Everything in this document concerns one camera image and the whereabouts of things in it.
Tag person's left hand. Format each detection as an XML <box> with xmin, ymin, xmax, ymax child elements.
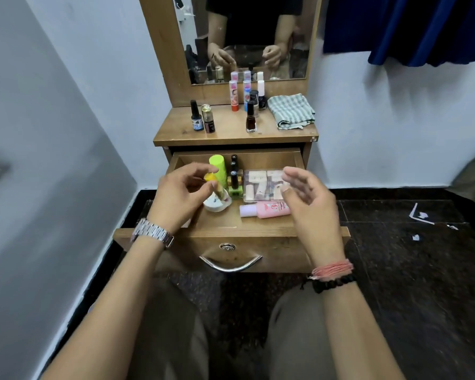
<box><xmin>147</xmin><ymin>162</ymin><xmax>219</xmax><ymax>235</ymax></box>

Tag person's right hand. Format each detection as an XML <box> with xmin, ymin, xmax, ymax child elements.
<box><xmin>281</xmin><ymin>166</ymin><xmax>347</xmax><ymax>270</ymax></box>

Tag small yellow tube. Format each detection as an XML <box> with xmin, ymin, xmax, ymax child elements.
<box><xmin>204</xmin><ymin>173</ymin><xmax>227</xmax><ymax>202</ymax></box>

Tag person's right forearm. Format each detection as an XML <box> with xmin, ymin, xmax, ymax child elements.
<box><xmin>315</xmin><ymin>279</ymin><xmax>406</xmax><ymax>380</ymax></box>

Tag person's left forearm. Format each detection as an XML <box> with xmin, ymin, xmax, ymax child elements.
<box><xmin>41</xmin><ymin>234</ymin><xmax>171</xmax><ymax>380</ymax></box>

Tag white round cream jar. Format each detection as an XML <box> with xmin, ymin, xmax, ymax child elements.
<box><xmin>203</xmin><ymin>191</ymin><xmax>233</xmax><ymax>213</ymax></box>

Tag lime green bottle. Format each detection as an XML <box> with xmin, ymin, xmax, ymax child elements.
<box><xmin>208</xmin><ymin>154</ymin><xmax>228</xmax><ymax>189</ymax></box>

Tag green nail polish bottle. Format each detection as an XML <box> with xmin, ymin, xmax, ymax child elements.
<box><xmin>227</xmin><ymin>171</ymin><xmax>244</xmax><ymax>198</ymax></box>

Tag pink plastic bottle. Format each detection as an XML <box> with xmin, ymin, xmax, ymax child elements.
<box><xmin>239</xmin><ymin>200</ymin><xmax>292</xmax><ymax>220</ymax></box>

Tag clear box of artificial nails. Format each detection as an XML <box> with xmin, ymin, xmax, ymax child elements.
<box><xmin>243</xmin><ymin>169</ymin><xmax>293</xmax><ymax>204</ymax></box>

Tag wooden drawer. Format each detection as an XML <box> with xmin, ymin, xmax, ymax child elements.
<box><xmin>113</xmin><ymin>148</ymin><xmax>351</xmax><ymax>274</ymax></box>

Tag wooden dressing table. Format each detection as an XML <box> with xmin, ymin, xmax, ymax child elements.
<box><xmin>113</xmin><ymin>0</ymin><xmax>351</xmax><ymax>274</ymax></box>

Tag silver metal wristwatch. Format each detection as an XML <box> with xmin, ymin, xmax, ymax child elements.
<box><xmin>131</xmin><ymin>218</ymin><xmax>175</xmax><ymax>250</ymax></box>

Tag gold capped brown bottle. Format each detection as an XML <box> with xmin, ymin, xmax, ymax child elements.
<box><xmin>201</xmin><ymin>103</ymin><xmax>216</xmax><ymax>134</ymax></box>

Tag blue label nail polish bottle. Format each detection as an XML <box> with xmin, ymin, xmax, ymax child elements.
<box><xmin>189</xmin><ymin>99</ymin><xmax>205</xmax><ymax>132</ymax></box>

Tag dark red nail polish bottle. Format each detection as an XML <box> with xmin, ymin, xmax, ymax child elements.
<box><xmin>245</xmin><ymin>101</ymin><xmax>258</xmax><ymax>134</ymax></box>

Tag folded green checked cloth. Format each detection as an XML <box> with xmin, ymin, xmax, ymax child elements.
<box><xmin>267</xmin><ymin>93</ymin><xmax>316</xmax><ymax>130</ymax></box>

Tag pink tube with orange base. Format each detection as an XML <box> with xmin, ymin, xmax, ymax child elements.
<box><xmin>228</xmin><ymin>80</ymin><xmax>240</xmax><ymax>112</ymax></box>

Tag large white paper scrap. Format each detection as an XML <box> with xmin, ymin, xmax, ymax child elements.
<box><xmin>408</xmin><ymin>202</ymin><xmax>436</xmax><ymax>226</ymax></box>

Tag person's grey trousers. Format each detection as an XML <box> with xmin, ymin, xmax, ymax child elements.
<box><xmin>126</xmin><ymin>273</ymin><xmax>342</xmax><ymax>380</ymax></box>

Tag dressing table mirror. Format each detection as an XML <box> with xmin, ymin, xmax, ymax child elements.
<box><xmin>172</xmin><ymin>0</ymin><xmax>322</xmax><ymax>86</ymax></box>

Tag dark blue curtain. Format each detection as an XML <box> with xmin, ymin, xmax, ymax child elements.
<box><xmin>323</xmin><ymin>0</ymin><xmax>475</xmax><ymax>68</ymax></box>

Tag silver drawer handle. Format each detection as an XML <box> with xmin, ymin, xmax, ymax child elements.
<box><xmin>199</xmin><ymin>255</ymin><xmax>263</xmax><ymax>273</ymax></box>

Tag pink thread bracelet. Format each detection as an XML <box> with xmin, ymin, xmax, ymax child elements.
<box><xmin>308</xmin><ymin>260</ymin><xmax>355</xmax><ymax>281</ymax></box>

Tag black bead bracelet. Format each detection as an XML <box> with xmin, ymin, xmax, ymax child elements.
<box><xmin>300</xmin><ymin>274</ymin><xmax>357</xmax><ymax>294</ymax></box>

